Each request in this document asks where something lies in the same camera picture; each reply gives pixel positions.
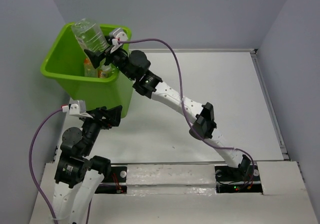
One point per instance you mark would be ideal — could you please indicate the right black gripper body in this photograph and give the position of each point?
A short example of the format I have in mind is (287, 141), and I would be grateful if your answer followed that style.
(119, 60)

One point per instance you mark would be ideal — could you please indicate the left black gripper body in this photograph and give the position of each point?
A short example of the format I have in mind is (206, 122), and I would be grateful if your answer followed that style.
(92, 126)

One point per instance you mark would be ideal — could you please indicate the orange drink bottle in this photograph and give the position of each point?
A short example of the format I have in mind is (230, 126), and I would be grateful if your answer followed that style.
(89, 70)

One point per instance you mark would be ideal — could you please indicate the small orange bottle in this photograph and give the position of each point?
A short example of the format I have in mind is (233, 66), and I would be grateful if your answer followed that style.
(105, 72)

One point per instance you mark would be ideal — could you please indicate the clear bottle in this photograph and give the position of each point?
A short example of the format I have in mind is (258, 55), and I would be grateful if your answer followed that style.
(91, 39)

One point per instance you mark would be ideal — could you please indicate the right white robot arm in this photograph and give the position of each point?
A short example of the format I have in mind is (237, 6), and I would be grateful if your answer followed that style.
(200, 117)

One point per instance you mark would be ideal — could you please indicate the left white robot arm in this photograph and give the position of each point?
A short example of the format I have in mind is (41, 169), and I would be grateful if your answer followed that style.
(77, 176)

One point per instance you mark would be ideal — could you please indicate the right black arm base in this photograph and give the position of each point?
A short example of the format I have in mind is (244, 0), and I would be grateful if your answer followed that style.
(229, 181)

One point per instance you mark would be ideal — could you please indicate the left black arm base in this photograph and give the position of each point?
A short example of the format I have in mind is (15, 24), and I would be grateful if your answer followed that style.
(115, 183)

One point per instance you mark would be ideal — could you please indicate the green plastic bin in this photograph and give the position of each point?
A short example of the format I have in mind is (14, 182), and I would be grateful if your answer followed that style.
(65, 64)

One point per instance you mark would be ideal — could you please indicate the aluminium table edge rail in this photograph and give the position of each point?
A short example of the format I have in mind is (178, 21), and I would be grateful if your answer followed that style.
(251, 51)

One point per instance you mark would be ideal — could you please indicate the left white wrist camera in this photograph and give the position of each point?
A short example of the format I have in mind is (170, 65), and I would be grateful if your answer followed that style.
(76, 108)

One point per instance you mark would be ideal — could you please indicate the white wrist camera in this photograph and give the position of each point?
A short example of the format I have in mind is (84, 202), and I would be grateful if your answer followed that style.
(116, 37)
(76, 108)

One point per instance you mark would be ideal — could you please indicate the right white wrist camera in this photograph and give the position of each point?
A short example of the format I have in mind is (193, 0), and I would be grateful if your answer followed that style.
(116, 37)

